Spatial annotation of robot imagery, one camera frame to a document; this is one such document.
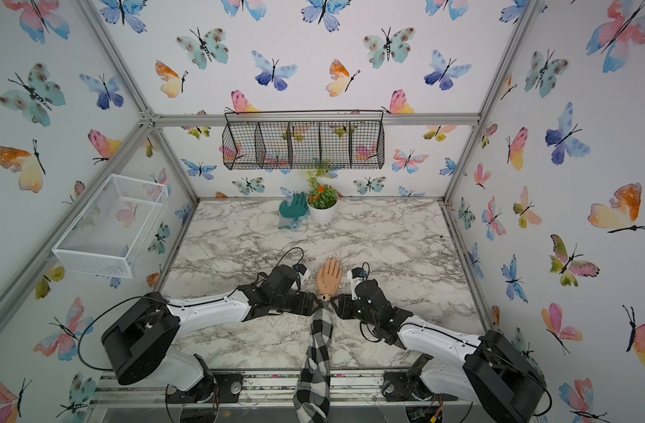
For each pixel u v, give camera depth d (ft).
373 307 2.11
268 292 2.22
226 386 2.44
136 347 1.41
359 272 2.52
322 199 3.30
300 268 2.63
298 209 3.76
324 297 2.78
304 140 3.22
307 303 2.47
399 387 2.41
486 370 1.36
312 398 2.19
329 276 3.12
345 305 2.39
